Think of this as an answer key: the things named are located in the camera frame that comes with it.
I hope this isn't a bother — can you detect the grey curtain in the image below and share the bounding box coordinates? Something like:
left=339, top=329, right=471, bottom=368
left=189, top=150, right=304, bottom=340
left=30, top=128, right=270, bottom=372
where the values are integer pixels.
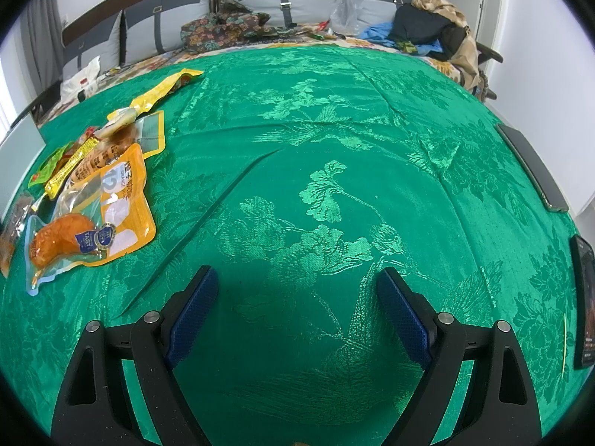
left=21, top=0, right=63, bottom=89

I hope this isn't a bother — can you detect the pale round snack packet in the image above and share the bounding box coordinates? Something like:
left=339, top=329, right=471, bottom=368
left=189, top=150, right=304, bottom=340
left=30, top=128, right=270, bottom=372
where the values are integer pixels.
left=95, top=107, right=139, bottom=138

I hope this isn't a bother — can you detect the dark floral cloth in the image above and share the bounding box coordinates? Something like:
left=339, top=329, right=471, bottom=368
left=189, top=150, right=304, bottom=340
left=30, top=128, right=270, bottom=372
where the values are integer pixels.
left=180, top=0, right=308, bottom=53

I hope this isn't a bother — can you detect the floral bed sheet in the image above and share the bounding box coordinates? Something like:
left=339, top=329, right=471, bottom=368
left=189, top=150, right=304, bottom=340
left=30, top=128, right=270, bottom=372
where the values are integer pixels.
left=37, top=32, right=484, bottom=126

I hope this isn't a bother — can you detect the clear orange-edged meat packet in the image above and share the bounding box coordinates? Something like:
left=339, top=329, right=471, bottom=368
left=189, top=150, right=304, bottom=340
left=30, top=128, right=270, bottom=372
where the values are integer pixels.
left=65, top=110, right=166, bottom=191

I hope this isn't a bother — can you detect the clear plastic bag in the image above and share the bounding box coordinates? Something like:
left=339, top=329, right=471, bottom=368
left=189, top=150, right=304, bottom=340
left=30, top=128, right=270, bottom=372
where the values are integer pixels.
left=329, top=0, right=370, bottom=38

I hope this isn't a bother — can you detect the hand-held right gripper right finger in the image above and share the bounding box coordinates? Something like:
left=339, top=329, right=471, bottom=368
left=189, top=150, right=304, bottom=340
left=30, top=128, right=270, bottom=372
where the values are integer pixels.
left=376, top=267, right=542, bottom=446

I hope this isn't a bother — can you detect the long yellow snack packet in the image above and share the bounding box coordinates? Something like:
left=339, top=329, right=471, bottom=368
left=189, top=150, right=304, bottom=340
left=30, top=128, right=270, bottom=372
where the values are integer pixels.
left=130, top=69, right=205, bottom=112

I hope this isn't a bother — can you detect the green floral blanket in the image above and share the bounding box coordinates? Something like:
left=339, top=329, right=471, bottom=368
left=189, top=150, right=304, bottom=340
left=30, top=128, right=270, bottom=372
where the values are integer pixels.
left=0, top=39, right=587, bottom=446

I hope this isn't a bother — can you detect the dark brown snack packet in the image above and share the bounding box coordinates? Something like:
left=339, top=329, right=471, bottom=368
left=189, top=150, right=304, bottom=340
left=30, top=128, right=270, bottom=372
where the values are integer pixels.
left=0, top=195, right=35, bottom=279

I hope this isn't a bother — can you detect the black bag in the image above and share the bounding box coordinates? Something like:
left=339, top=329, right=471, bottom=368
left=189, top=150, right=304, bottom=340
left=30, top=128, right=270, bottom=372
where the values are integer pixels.
left=388, top=2, right=468, bottom=61

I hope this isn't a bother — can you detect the blue cloth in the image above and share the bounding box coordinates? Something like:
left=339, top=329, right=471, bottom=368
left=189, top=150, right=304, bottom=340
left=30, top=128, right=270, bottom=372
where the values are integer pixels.
left=358, top=21, right=444, bottom=61

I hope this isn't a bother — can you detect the black chair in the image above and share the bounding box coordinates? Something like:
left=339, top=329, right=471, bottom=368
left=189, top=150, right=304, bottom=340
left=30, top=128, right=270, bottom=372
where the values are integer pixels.
left=474, top=42, right=505, bottom=100

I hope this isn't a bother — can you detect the yellow brown-edged snack packet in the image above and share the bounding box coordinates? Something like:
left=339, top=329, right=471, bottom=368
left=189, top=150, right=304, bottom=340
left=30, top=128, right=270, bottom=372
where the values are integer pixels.
left=44, top=136, right=100, bottom=198

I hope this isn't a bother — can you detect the black smartphone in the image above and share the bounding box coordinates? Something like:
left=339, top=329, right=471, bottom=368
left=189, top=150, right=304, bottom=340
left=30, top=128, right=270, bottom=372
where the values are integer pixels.
left=496, top=123, right=570, bottom=213
left=569, top=235, right=595, bottom=370

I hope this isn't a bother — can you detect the white plastic bag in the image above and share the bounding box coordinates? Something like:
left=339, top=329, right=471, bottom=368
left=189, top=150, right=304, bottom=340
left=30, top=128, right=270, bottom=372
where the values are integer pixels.
left=59, top=56, right=102, bottom=103

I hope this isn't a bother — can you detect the green snack packet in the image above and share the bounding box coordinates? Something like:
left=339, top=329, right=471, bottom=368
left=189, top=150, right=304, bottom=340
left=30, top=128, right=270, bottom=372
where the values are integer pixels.
left=28, top=144, right=70, bottom=189

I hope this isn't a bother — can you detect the white board panel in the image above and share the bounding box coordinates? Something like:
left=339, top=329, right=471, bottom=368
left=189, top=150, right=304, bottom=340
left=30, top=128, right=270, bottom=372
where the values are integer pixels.
left=0, top=118, right=47, bottom=224

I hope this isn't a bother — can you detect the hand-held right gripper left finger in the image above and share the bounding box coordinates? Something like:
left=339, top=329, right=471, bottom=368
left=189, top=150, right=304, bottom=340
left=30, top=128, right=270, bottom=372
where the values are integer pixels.
left=50, top=265, right=220, bottom=446

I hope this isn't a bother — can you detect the orange chicken leg packet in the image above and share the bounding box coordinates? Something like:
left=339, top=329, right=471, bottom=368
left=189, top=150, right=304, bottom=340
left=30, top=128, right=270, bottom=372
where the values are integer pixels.
left=25, top=143, right=157, bottom=297

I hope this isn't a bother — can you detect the thin yellow stick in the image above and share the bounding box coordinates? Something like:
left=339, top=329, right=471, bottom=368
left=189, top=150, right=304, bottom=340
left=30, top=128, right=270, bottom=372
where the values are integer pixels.
left=560, top=313, right=569, bottom=377

